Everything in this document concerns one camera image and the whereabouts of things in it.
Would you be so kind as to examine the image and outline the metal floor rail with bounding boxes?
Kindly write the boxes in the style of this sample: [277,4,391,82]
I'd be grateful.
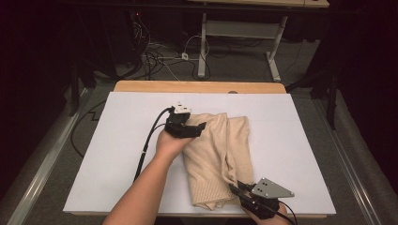
[6,88,90,225]
[313,99,383,225]

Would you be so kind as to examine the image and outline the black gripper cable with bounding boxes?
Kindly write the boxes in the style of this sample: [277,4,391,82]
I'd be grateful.
[266,200,299,225]
[132,106,175,184]

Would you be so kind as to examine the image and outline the beige knit sweater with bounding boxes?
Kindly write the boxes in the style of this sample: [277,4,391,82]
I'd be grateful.
[182,112,255,211]

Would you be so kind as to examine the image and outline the tangle of black cables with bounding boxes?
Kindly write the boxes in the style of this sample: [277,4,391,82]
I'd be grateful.
[130,10,177,81]

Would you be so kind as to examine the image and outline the white sheet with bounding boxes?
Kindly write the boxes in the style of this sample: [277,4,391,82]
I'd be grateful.
[62,91,337,217]

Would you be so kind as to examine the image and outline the person's left hand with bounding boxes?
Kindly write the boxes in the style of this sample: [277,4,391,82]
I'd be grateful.
[155,127,196,163]

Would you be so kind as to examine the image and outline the black stand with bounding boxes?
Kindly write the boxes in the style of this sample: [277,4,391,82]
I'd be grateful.
[69,62,98,117]
[285,62,339,130]

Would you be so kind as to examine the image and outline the white desk frame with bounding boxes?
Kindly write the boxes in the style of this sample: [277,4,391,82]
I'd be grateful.
[197,12,289,83]

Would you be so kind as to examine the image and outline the straight white cable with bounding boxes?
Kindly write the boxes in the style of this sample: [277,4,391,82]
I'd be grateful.
[142,54,183,83]

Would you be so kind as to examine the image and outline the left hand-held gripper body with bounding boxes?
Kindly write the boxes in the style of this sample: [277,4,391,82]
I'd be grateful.
[163,101,201,139]

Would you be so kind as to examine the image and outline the person's right hand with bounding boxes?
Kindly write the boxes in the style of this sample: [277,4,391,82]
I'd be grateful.
[243,204,294,225]

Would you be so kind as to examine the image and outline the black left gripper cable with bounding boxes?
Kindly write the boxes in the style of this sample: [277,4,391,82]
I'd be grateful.
[132,106,175,184]

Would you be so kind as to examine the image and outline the looped white cable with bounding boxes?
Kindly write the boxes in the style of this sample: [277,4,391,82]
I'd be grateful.
[182,35,209,62]

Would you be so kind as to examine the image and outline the black floor cable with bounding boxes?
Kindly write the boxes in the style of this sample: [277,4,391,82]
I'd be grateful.
[69,99,107,158]

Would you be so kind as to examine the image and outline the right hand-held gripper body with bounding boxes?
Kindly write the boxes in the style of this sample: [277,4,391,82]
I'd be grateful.
[239,177,296,220]

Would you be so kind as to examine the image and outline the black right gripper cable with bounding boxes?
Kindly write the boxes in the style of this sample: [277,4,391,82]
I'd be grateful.
[266,200,299,225]

